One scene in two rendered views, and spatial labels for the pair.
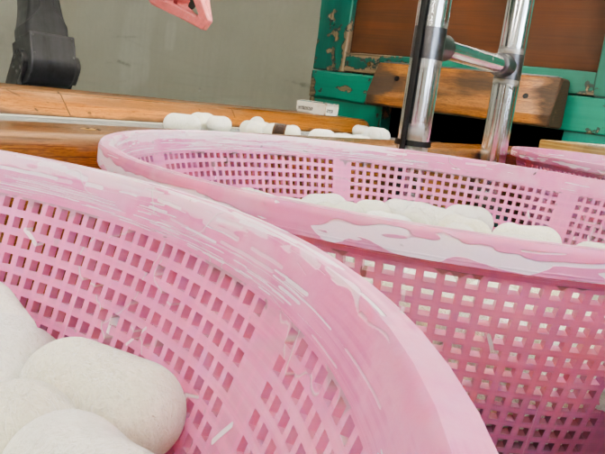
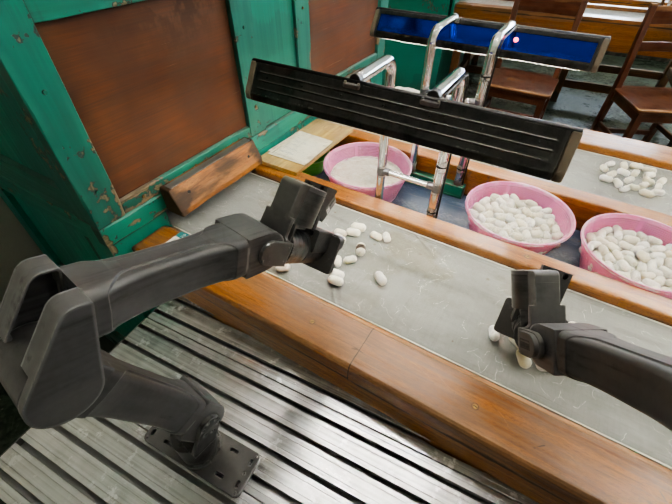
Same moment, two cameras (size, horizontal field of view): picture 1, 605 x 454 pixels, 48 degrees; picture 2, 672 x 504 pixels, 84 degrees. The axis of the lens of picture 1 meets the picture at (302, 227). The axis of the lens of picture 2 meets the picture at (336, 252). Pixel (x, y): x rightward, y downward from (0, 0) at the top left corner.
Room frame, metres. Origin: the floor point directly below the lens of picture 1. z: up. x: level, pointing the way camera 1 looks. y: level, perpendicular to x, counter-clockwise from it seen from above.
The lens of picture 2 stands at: (0.82, 0.67, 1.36)
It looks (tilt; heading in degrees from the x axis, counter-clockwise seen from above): 44 degrees down; 264
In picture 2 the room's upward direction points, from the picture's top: straight up
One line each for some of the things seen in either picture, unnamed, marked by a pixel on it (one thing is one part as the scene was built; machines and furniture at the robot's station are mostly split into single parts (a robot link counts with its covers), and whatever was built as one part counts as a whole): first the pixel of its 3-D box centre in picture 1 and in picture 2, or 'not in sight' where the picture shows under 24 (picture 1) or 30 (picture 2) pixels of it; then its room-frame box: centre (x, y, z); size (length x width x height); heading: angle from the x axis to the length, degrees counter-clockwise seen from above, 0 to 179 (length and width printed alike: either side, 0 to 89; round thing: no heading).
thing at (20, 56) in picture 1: (43, 74); (189, 418); (1.02, 0.41, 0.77); 0.09 x 0.06 x 0.06; 136
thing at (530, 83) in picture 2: not in sight; (520, 80); (-0.66, -1.79, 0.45); 0.44 x 0.43 x 0.91; 143
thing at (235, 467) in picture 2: not in sight; (196, 440); (1.02, 0.42, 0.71); 0.20 x 0.07 x 0.08; 148
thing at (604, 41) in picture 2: not in sight; (477, 35); (0.32, -0.44, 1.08); 0.62 x 0.08 x 0.07; 143
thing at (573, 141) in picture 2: not in sight; (387, 107); (0.66, 0.01, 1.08); 0.62 x 0.08 x 0.07; 143
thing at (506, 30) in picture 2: not in sight; (455, 110); (0.37, -0.37, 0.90); 0.20 x 0.19 x 0.45; 143
